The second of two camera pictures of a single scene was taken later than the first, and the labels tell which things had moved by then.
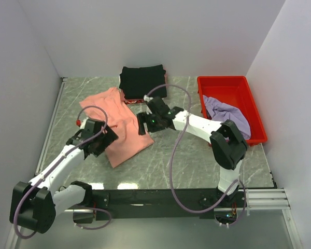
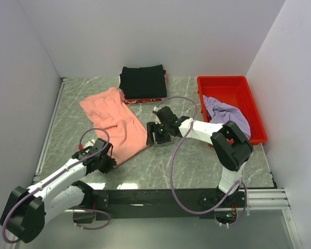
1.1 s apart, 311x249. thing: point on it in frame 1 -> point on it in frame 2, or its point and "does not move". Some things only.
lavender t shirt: x=220 y=112 does not move
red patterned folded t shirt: x=134 y=100 does not move
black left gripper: x=108 y=137 -> x=107 y=163
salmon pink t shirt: x=120 y=116 does not move
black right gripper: x=141 y=123 -> x=158 y=132
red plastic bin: x=236 y=92 does not move
